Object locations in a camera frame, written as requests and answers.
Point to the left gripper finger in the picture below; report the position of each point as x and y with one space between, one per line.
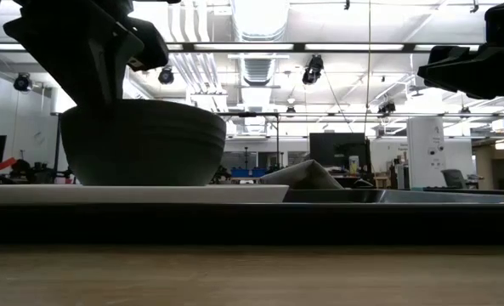
88 87
114 81

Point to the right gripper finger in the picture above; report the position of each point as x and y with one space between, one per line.
447 74
449 54

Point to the black bowl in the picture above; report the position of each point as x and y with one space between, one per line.
143 144

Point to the white round plate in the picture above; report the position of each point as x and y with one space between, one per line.
128 194

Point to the grey cloth napkin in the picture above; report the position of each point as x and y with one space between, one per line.
307 176

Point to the black ceiling spotlight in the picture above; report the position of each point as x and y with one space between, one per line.
313 68
165 75
23 82

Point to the black tripod pole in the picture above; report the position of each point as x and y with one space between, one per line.
58 144

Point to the lit ceiling lamp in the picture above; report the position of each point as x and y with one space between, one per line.
503 145

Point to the white column with signs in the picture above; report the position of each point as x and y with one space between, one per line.
426 149

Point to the grey office chair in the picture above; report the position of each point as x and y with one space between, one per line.
453 178

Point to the black computer monitor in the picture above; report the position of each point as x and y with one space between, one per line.
338 149

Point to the black bar with light strips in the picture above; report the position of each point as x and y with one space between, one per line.
298 47

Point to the blue storage bin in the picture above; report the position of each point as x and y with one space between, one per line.
249 173

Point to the black T-shaped stand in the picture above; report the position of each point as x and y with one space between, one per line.
278 140

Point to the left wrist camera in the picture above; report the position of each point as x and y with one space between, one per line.
149 42

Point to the silver ventilation duct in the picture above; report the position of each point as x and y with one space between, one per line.
258 21

